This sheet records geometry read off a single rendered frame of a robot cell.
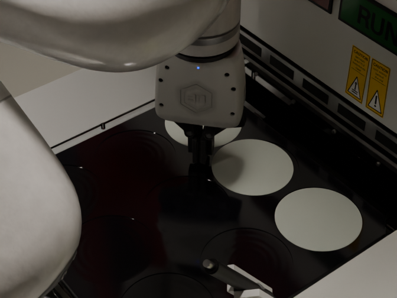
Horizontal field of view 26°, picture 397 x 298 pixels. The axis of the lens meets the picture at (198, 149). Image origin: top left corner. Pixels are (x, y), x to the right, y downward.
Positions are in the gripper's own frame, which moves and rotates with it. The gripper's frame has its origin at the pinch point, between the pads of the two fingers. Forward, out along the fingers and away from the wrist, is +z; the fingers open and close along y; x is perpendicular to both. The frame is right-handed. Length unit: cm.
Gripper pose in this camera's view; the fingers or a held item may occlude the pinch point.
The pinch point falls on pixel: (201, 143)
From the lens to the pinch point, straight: 104.9
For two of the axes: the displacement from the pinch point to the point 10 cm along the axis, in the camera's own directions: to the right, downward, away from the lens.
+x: 2.0, -6.6, 7.3
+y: 9.8, 1.3, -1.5
